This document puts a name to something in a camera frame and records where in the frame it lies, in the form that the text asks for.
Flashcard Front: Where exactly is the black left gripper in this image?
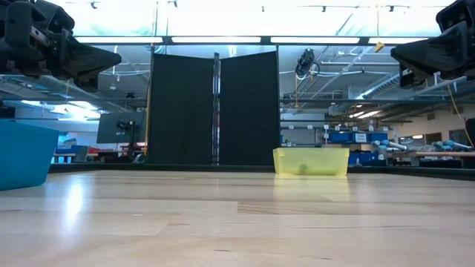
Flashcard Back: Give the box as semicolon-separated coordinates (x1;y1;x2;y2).
0;0;122;93

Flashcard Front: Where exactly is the blue plastic bin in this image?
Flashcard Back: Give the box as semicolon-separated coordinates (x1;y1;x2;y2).
0;119;59;191

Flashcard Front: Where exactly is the blue storage bin shelf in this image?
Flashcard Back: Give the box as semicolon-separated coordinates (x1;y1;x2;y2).
322;124;390;167

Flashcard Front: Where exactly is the grey monitor on stand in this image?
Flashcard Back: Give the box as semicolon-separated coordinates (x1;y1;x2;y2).
96;111;148;145

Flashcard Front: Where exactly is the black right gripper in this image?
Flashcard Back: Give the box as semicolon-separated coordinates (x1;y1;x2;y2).
390;0;475;89

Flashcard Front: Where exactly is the yellow translucent plastic bin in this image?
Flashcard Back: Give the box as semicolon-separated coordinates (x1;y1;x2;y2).
272;147;350;177

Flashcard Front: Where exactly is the yellow hanging cable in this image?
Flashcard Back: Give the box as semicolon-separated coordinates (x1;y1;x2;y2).
447;83;475;148

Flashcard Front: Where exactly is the black hanging ceiling device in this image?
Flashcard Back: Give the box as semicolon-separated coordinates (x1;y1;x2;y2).
295;47;321;77

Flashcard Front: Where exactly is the black folding partition screen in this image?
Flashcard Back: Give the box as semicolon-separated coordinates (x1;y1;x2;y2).
147;50;281;166

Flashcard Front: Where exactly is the long wooden workbench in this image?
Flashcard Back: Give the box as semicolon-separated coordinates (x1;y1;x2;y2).
393;150;475;159

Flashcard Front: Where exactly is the silver ventilation duct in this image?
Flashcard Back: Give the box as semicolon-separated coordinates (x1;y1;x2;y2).
358;70;404;99

